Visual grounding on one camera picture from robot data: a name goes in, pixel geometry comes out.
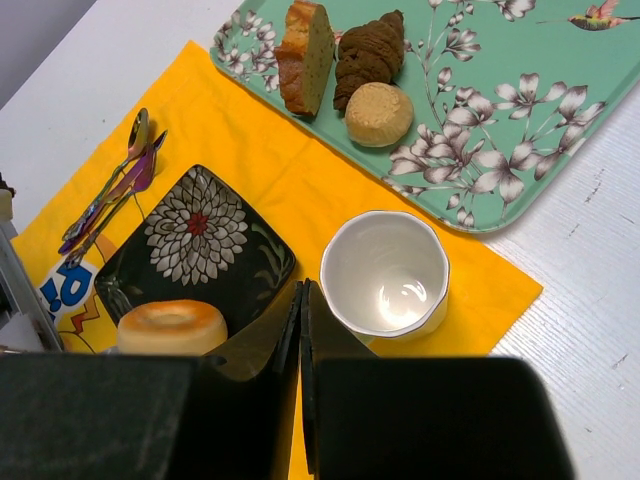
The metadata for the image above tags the brown croissant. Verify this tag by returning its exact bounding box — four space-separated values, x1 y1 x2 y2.
333 10 405 111

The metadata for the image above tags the sliced loaf cake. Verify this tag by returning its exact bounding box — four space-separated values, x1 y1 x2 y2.
275 1 335 116

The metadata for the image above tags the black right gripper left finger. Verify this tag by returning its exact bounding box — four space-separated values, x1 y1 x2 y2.
1 282 302 479

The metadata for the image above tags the iridescent fork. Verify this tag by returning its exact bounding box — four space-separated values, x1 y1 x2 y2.
64 130 168 269

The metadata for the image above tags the glazed ring donut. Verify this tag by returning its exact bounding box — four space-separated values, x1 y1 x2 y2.
116 299 229 356

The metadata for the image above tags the black floral square plate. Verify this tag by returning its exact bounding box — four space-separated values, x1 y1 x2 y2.
94 165 296 335

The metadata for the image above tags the green floral tray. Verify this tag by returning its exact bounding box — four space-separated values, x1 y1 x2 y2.
209 0 640 235

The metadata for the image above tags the iridescent knife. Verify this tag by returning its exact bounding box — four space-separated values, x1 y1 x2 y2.
58 143 158 263

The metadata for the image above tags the iridescent spoon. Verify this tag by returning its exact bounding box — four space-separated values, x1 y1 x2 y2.
62 107 150 242

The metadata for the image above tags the yellow green mug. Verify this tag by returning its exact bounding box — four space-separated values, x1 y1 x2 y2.
319 210 451 345

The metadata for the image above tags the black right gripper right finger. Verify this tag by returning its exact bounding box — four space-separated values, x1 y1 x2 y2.
300 280 575 479

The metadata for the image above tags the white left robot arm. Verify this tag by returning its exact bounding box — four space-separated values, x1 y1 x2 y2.
1 179 64 354

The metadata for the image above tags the yellow cartoon placemat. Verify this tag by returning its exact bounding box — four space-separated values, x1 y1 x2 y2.
9 39 545 480

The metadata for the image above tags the small round muffin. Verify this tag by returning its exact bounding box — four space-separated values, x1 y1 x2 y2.
344 82 414 148

